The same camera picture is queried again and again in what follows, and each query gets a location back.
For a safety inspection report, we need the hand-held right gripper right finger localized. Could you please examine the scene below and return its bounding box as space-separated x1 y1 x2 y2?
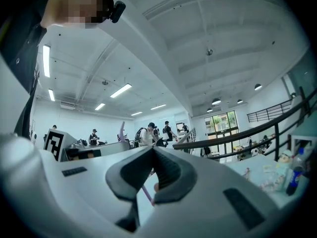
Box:
137 146 281 238

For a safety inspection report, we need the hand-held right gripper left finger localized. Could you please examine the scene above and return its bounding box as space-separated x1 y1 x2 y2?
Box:
41 146 156 225

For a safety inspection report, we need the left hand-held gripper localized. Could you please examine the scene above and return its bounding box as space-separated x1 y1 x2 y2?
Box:
44 129 132 163

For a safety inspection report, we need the pale purple straw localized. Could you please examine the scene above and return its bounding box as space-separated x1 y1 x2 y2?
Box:
118 121 156 207

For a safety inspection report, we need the large glass window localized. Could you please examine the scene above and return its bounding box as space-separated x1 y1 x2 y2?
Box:
204 110 240 158

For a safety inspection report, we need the black metal railing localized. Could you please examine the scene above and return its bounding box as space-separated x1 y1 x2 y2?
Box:
172 87 317 162

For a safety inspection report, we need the person's black shirt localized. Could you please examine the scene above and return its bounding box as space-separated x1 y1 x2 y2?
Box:
0 0 52 140

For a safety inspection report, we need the cartoon doll figure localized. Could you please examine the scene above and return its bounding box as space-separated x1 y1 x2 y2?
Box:
273 150 294 192

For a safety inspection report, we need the dark soda bottle blue label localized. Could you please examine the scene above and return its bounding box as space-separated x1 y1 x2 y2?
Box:
285 147 311 196

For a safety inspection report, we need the white table light blue top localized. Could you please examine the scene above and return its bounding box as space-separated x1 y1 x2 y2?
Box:
289 114 317 163

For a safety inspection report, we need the person's head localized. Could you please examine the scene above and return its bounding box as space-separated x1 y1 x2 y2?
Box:
41 0 114 30

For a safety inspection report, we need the black head camera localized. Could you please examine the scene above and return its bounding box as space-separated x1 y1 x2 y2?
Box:
108 0 127 24

